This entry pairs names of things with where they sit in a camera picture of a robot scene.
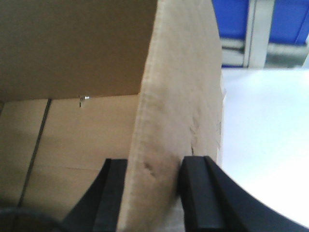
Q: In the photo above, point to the blue plastic bin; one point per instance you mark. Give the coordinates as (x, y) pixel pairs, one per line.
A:
(290, 22)

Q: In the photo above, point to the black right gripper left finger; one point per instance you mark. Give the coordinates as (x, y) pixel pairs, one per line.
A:
(98, 209)

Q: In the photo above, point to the brown cardboard box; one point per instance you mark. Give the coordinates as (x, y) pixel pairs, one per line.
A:
(82, 81)

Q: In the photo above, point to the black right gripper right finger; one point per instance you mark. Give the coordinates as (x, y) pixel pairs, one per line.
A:
(213, 202)

